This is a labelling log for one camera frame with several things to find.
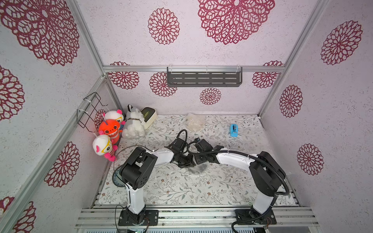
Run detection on clear bubble wrap sheet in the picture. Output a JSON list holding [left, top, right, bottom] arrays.
[[185, 113, 206, 132], [187, 163, 209, 176]]

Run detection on blue patterned green plate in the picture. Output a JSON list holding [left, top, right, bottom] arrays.
[[112, 170, 126, 187]]

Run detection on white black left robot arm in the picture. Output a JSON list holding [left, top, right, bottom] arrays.
[[119, 147, 196, 215]]

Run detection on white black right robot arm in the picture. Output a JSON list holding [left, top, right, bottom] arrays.
[[193, 143, 290, 216]]

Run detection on blue tape dispenser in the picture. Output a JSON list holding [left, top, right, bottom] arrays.
[[230, 124, 239, 137]]

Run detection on grey white husky plush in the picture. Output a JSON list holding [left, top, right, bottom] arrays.
[[121, 104, 145, 139]]

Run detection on white pink plush toy top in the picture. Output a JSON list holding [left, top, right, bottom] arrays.
[[103, 109, 124, 124]]

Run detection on orange red plush toy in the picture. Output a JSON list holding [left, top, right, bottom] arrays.
[[99, 119, 122, 145]]

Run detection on white plush with yellow glasses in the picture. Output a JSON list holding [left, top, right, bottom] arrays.
[[92, 135, 118, 162]]

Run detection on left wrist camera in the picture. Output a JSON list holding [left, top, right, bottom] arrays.
[[167, 129, 188, 154]]

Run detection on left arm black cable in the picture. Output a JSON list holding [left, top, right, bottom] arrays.
[[113, 145, 146, 181]]

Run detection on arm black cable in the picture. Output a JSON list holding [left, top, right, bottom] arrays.
[[113, 145, 146, 181], [186, 139, 290, 233]]

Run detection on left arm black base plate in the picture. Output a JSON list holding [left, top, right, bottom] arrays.
[[118, 207, 159, 226]]

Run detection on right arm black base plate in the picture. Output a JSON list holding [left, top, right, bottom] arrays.
[[235, 206, 277, 225]]

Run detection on grey wall shelf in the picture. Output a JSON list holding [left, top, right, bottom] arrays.
[[166, 67, 242, 87]]

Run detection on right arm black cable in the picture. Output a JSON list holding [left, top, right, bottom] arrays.
[[186, 139, 290, 233]]

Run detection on black wire basket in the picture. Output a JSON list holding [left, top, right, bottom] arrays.
[[76, 92, 108, 133]]

